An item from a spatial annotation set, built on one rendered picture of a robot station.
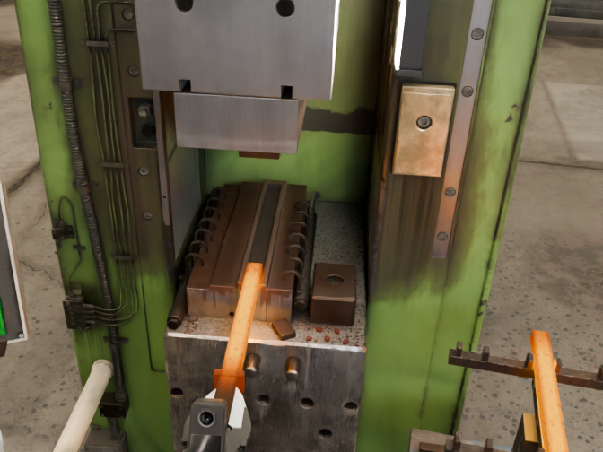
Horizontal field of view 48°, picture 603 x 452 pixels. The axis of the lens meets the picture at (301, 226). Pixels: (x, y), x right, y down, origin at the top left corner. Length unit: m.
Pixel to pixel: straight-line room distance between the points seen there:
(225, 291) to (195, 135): 0.32
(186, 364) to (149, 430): 0.50
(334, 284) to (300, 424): 0.30
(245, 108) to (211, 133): 0.07
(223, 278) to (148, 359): 0.41
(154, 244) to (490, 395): 1.52
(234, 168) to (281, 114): 0.61
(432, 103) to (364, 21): 0.38
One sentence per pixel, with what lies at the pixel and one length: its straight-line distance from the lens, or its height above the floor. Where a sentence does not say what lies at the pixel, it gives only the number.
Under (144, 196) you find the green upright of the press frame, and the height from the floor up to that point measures 1.09.
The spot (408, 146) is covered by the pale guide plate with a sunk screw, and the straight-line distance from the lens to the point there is 1.23.
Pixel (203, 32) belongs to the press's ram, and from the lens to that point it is 1.06.
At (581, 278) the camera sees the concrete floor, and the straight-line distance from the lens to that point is 3.31.
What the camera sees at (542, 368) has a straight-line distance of 1.22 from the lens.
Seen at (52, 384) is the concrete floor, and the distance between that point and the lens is 2.59.
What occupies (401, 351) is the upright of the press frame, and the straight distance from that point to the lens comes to 1.53.
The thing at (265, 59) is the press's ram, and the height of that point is 1.43.
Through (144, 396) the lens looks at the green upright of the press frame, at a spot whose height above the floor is 0.53.
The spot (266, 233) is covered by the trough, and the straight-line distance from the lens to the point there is 1.43.
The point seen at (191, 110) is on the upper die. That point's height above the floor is 1.34.
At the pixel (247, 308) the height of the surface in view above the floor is 1.01.
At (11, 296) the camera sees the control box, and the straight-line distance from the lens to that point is 1.25.
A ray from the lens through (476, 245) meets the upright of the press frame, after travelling 1.38.
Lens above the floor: 1.75
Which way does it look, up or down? 31 degrees down
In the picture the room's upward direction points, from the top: 2 degrees clockwise
